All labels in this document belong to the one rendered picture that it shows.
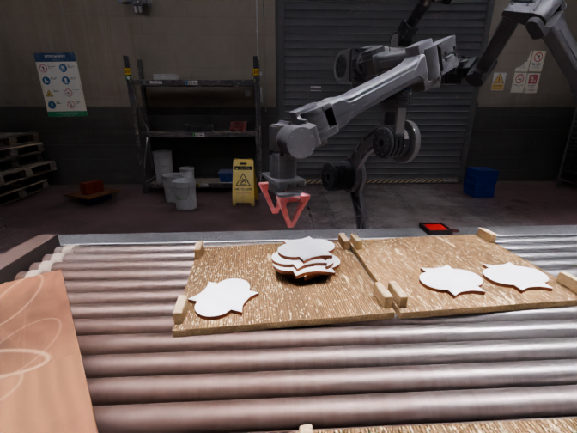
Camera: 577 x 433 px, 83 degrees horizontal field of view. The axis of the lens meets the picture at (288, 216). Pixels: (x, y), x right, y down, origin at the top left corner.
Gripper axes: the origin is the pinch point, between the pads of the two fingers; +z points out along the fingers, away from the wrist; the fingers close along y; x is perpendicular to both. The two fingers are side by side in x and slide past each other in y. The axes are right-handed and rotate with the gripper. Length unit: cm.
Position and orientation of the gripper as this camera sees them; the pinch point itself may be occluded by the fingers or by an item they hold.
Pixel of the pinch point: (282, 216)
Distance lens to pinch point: 73.4
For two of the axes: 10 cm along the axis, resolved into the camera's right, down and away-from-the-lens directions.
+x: 9.3, -1.1, 3.6
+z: -0.1, 9.4, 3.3
